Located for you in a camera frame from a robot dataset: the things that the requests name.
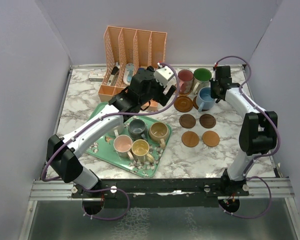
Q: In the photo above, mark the beige grey mug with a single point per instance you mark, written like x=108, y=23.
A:
x=116, y=131

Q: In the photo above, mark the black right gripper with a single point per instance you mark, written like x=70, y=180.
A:
x=213, y=95

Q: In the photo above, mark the pink mug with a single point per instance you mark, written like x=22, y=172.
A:
x=123, y=146

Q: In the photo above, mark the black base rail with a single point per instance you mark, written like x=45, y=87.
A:
x=160, y=192

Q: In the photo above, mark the woven rattan coaster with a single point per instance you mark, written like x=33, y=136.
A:
x=184, y=94

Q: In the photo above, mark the green mug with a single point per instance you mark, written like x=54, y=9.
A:
x=201, y=79

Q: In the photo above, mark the dark walnut coaster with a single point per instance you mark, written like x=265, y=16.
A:
x=207, y=121
x=187, y=121

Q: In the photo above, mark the orange plastic desk organizer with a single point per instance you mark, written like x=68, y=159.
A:
x=142, y=48

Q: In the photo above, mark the tan brown mug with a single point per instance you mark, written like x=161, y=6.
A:
x=159, y=133

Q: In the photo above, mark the blue correction tape package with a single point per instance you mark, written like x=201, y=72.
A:
x=128, y=73

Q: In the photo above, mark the small white staples box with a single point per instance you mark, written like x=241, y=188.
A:
x=96, y=76

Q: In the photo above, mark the black white stapler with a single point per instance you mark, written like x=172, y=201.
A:
x=114, y=75

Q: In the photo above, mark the maroon red mug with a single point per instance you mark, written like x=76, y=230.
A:
x=185, y=77

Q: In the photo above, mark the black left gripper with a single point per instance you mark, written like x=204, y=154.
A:
x=161, y=89

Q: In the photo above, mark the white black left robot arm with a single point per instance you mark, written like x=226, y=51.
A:
x=63, y=153

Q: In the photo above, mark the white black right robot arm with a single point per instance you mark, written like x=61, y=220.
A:
x=258, y=131

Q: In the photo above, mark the green floral tray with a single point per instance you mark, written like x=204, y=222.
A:
x=103, y=149

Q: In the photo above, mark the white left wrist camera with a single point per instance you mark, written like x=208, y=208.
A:
x=163, y=75

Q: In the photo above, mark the yellow mug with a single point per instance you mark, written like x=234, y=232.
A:
x=140, y=150

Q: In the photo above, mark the light blue mug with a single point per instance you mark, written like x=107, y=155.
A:
x=204, y=101

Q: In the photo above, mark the dark grey blue mug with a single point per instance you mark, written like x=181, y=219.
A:
x=137, y=130

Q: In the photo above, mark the light orange wooden coaster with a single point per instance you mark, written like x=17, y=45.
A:
x=190, y=139

